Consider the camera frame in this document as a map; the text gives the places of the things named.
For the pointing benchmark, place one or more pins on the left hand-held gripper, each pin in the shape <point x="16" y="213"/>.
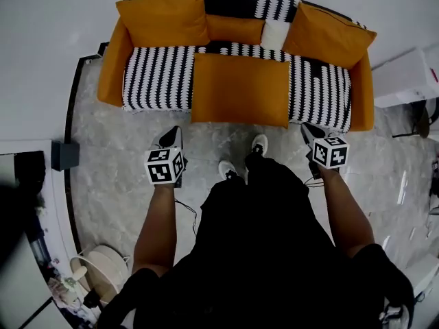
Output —
<point x="161" y="170"/>

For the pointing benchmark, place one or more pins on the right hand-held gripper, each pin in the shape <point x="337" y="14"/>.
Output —
<point x="329" y="153"/>

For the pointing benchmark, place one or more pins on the large orange cushion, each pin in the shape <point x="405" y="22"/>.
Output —
<point x="164" y="19"/>
<point x="240" y="91"/>
<point x="326" y="36"/>

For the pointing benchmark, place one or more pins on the person's right forearm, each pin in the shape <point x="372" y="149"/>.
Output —
<point x="346" y="214"/>

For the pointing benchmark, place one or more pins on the person's left forearm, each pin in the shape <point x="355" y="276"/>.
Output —
<point x="157" y="225"/>

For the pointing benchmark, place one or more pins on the person's right white shoe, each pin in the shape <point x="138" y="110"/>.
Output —
<point x="259" y="143"/>

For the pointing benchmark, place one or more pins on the person's white shoe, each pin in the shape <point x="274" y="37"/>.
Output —
<point x="259" y="143"/>
<point x="227" y="169"/>

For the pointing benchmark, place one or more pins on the person's left white shoe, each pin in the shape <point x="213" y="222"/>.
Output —
<point x="227" y="169"/>

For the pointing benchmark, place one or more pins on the black white patterned throw blanket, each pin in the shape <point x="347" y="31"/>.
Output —
<point x="154" y="77"/>

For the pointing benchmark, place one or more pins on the orange sofa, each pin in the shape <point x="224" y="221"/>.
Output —
<point x="109" y="74"/>

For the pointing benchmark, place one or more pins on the dark grey box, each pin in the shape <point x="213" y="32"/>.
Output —
<point x="65" y="156"/>

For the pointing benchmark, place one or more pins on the small white pillow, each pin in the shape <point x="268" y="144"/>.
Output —
<point x="274" y="34"/>

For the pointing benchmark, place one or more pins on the black chair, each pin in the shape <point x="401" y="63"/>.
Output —
<point x="423" y="122"/>

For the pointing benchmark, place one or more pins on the small orange pillow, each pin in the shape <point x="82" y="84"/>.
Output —
<point x="235" y="29"/>

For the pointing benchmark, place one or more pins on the person in grey clothing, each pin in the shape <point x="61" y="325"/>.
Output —
<point x="260" y="252"/>

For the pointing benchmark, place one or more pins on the clear water bottle red label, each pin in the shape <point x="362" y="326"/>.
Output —
<point x="433" y="60"/>

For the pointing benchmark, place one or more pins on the black bag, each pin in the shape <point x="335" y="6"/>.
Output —
<point x="29" y="173"/>

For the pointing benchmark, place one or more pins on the white round fan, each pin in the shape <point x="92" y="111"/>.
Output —
<point x="103" y="269"/>

